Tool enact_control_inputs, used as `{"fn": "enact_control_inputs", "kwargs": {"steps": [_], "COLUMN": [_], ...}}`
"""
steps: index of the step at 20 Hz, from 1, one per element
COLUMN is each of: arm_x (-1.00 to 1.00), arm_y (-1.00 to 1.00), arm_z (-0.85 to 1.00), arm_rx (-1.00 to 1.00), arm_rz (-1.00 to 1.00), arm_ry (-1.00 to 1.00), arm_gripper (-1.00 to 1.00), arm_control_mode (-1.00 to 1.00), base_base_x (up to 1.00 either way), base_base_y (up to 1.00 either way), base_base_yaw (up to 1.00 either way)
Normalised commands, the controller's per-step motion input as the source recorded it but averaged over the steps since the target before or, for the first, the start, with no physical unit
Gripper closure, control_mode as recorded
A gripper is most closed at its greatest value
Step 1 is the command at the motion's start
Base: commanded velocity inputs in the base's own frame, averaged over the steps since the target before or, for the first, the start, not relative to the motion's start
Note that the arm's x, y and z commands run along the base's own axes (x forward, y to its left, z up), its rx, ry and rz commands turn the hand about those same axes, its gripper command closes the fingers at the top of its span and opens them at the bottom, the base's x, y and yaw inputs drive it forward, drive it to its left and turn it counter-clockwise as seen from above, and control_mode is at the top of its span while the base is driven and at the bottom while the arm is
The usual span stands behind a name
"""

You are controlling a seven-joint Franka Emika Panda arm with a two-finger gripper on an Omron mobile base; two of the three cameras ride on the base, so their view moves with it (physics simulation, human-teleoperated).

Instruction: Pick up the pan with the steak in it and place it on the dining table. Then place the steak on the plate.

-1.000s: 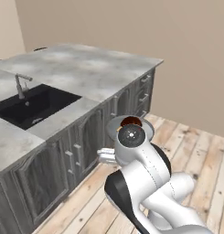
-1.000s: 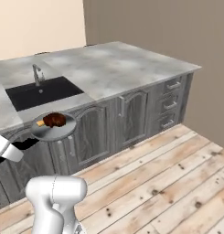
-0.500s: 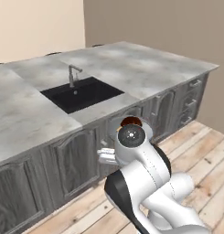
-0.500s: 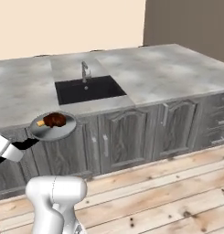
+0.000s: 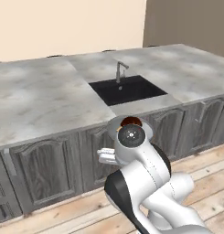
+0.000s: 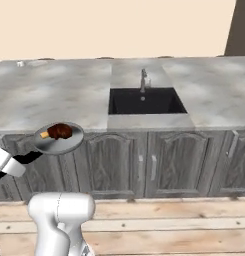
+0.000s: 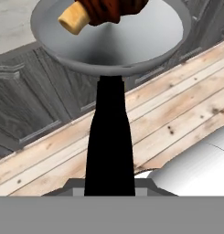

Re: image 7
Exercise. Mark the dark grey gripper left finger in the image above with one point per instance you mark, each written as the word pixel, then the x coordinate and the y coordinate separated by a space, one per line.
pixel 74 189

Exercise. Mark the white rounded object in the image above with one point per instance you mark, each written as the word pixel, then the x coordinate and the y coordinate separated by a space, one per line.
pixel 195 167

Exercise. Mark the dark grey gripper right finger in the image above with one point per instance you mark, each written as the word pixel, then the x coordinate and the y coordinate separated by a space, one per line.
pixel 145 189

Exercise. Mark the brown steak with bone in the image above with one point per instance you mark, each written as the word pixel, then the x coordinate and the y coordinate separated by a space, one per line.
pixel 107 10

